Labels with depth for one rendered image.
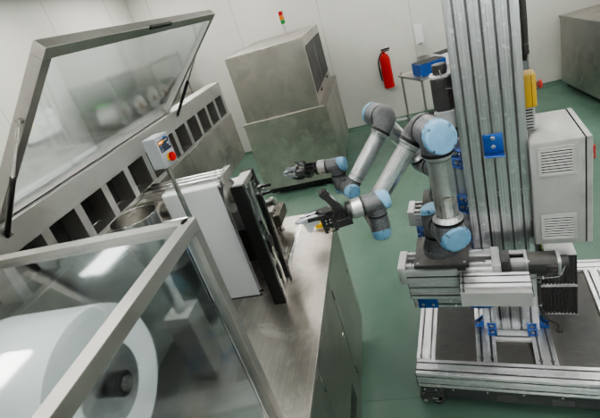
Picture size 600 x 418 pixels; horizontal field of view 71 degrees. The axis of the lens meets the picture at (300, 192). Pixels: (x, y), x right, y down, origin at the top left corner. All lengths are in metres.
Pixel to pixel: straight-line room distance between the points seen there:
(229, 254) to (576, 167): 1.39
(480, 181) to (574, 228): 0.40
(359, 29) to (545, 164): 4.67
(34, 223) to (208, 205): 0.60
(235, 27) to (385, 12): 2.11
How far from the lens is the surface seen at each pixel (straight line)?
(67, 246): 1.12
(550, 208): 1.98
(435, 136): 1.51
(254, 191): 1.63
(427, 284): 2.01
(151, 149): 1.37
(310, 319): 1.64
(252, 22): 6.43
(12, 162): 1.21
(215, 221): 1.69
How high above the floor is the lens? 1.95
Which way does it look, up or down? 23 degrees down
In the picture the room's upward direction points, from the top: 18 degrees counter-clockwise
